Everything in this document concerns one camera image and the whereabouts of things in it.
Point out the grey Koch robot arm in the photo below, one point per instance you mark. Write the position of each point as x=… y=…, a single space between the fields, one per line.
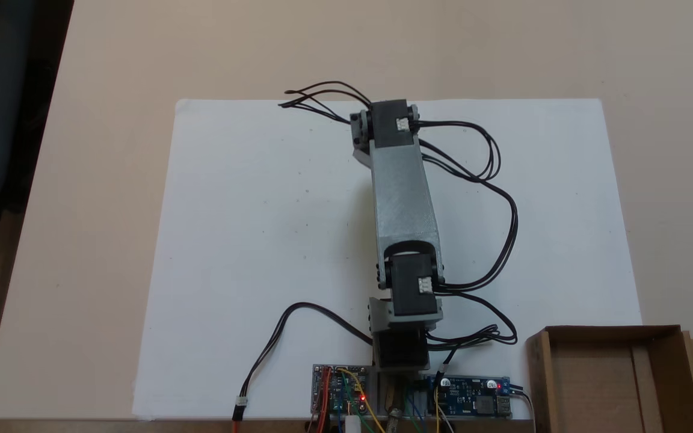
x=403 y=198

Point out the grey circuit board, red LED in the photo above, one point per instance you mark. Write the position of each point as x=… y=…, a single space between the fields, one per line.
x=337 y=391

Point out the blue circuit board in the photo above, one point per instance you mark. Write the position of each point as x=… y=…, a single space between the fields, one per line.
x=473 y=397

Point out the small white cylinder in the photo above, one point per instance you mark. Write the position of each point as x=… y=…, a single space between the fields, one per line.
x=352 y=424

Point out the brown cardboard box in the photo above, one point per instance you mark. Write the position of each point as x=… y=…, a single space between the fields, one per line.
x=593 y=385

